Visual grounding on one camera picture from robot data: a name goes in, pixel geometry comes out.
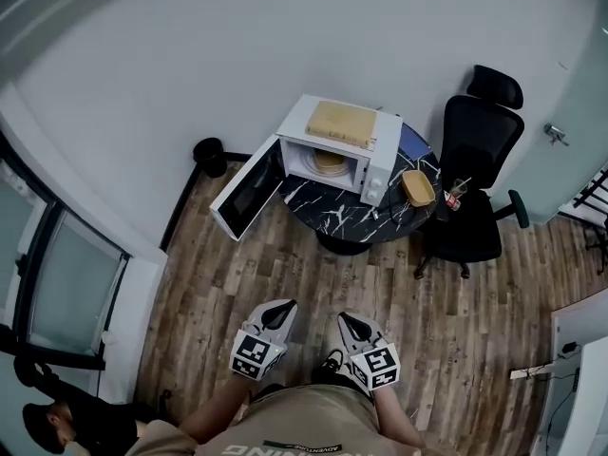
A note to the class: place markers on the glass microwave turntable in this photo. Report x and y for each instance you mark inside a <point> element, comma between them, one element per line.
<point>309,166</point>

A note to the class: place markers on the yellow container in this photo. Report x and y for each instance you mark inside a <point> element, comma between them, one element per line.
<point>418,188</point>
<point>330,160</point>

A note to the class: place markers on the blue notebook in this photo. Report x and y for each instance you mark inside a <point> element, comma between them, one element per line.
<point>414,143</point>

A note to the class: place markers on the white desk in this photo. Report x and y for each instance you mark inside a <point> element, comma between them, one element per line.
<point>589,378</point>

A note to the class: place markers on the black metal rack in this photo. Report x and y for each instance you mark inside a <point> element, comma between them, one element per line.
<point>591,197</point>

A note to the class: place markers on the person's white shoe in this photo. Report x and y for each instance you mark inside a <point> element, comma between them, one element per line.
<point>335,366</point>

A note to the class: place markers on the round black marble table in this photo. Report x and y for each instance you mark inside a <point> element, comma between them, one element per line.
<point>328,209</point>

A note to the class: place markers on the person's left forearm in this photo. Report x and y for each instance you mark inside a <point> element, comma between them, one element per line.
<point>214,409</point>

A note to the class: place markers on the clear plastic cup with straw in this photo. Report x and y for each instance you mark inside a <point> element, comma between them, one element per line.
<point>460,188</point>

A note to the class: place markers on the person's right forearm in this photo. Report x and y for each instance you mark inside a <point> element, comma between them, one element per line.
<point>396,421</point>

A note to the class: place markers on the white microwave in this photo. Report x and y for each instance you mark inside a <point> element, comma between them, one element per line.
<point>380,159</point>

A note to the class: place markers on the black mesh office chair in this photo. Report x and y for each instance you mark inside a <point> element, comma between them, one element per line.
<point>480,131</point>

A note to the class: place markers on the black waste bin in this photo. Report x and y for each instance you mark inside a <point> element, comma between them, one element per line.
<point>209,155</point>

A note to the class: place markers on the dark framed window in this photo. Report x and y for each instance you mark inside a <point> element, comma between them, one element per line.
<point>71,283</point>

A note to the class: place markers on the black power adapter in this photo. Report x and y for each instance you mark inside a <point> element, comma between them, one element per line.
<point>569,348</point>

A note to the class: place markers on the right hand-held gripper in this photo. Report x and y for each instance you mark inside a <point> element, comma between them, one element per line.
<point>376,366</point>

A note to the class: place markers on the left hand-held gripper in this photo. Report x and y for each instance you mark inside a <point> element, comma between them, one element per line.
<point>252,353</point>

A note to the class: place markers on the red label bottle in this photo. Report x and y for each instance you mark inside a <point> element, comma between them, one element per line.
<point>452,201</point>

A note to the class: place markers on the white power strip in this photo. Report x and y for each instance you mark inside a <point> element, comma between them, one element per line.
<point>529,372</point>

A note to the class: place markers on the person's beige printed shirt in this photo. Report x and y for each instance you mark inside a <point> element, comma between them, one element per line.
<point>309,421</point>

